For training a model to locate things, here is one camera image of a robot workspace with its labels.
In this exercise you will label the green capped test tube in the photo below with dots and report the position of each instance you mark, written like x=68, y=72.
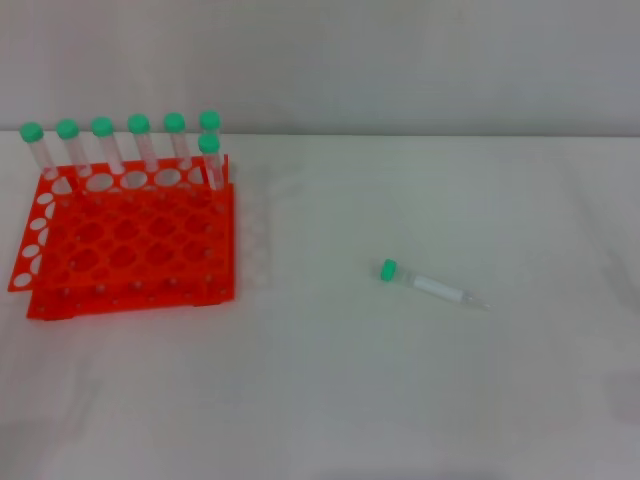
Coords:
x=209, y=119
x=138, y=124
x=102, y=126
x=67, y=129
x=174, y=122
x=209, y=144
x=31, y=132

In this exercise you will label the white labelled green capped tube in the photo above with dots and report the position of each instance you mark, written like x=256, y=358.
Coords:
x=435, y=287

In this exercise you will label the orange test tube rack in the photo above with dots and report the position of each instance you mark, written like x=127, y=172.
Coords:
x=150, y=240

